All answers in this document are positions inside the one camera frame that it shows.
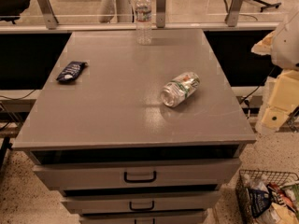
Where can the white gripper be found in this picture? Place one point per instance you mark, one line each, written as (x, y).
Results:
(287, 46)

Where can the clear plastic water bottle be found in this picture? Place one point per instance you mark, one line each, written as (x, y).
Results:
(143, 21)

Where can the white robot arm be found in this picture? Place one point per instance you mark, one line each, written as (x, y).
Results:
(285, 53)

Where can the blue chip bag in basket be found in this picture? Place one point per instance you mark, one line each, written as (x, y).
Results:
(259, 197)

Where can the grey drawer cabinet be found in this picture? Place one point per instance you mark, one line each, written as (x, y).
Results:
(83, 136)

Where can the person legs behind glass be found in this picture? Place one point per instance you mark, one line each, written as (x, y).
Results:
(121, 8)

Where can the yellow snack bag in basket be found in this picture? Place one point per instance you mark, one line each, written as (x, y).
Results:
(278, 214)

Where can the dark blue snack bag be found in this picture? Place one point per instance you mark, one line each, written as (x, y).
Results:
(71, 72)

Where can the black office chair left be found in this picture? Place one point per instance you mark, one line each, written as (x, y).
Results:
(10, 10)

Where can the right metal bracket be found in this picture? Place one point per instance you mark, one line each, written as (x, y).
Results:
(233, 13)

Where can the metal bracket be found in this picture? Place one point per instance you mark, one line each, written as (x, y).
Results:
(50, 20)
(160, 13)
(233, 13)

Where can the middle metal bracket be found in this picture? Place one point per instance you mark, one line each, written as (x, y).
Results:
(160, 13)

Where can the wire basket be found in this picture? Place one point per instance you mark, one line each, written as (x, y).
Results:
(288, 182)

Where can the top drawer handle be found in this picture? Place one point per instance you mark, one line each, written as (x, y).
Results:
(139, 178)

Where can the drawer handle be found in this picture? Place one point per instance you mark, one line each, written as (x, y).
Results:
(138, 207)
(139, 178)

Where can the left metal bracket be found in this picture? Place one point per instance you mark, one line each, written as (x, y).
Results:
(50, 20)

